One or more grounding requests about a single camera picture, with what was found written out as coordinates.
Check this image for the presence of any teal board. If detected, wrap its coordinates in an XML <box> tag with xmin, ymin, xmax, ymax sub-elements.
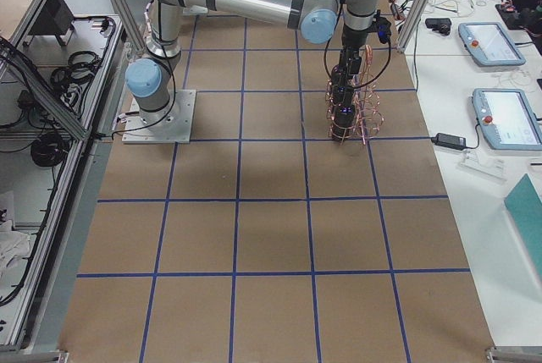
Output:
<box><xmin>504</xmin><ymin>173</ymin><xmax>541</xmax><ymax>283</ymax></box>

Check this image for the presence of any dark wine bottle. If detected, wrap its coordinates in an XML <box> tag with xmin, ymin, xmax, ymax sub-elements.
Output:
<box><xmin>330</xmin><ymin>65</ymin><xmax>356</xmax><ymax>141</ymax></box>

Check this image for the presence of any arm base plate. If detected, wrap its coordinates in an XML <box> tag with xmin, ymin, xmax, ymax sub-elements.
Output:
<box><xmin>122</xmin><ymin>88</ymin><xmax>196</xmax><ymax>144</ymax></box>

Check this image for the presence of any near teach pendant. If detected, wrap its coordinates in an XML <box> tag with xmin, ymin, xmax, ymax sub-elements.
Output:
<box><xmin>472</xmin><ymin>88</ymin><xmax>541</xmax><ymax>151</ymax></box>

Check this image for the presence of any copper wire bottle basket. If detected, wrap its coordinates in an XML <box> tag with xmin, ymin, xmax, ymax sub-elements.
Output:
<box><xmin>326</xmin><ymin>45</ymin><xmax>384</xmax><ymax>144</ymax></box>

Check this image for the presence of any teach pendant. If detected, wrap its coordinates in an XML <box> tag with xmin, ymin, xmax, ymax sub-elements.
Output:
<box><xmin>458</xmin><ymin>22</ymin><xmax>526</xmax><ymax>67</ymax></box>
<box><xmin>472</xmin><ymin>88</ymin><xmax>541</xmax><ymax>151</ymax></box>

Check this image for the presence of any far teach pendant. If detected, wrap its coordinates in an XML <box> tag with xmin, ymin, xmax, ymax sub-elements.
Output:
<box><xmin>458</xmin><ymin>22</ymin><xmax>526</xmax><ymax>67</ymax></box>

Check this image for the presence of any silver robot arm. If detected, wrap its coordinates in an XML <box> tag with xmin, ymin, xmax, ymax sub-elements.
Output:
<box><xmin>151</xmin><ymin>0</ymin><xmax>389</xmax><ymax>134</ymax></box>

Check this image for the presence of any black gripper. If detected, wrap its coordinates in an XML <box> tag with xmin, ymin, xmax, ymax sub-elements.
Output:
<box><xmin>339</xmin><ymin>32</ymin><xmax>367</xmax><ymax>72</ymax></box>

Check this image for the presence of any black power adapter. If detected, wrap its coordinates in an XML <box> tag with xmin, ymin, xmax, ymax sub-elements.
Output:
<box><xmin>431</xmin><ymin>133</ymin><xmax>467</xmax><ymax>151</ymax></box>

